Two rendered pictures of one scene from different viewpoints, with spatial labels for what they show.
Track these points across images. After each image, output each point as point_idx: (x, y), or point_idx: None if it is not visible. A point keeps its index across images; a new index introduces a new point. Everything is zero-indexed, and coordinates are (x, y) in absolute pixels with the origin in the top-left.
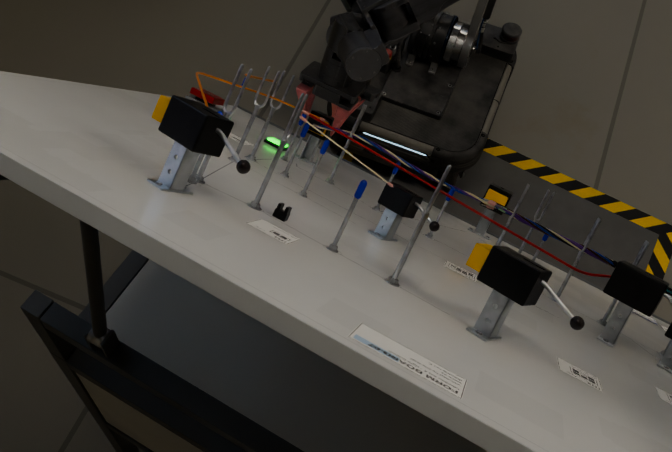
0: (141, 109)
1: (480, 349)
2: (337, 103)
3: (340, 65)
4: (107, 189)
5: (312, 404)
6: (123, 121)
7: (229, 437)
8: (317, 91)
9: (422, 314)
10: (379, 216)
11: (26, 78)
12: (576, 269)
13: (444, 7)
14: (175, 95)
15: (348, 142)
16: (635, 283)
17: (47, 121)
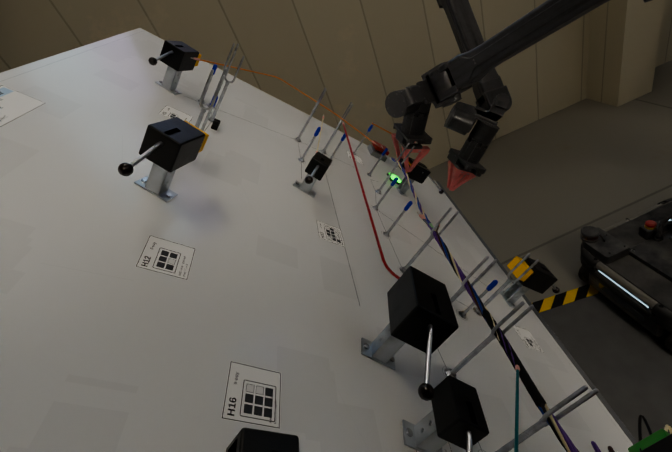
0: (302, 120)
1: (103, 171)
2: (401, 143)
3: (406, 116)
4: (112, 60)
5: None
6: (257, 104)
7: None
8: (396, 135)
9: (134, 153)
10: (361, 205)
11: (246, 84)
12: (383, 261)
13: (475, 72)
14: (181, 41)
15: (394, 167)
16: (404, 292)
17: (187, 71)
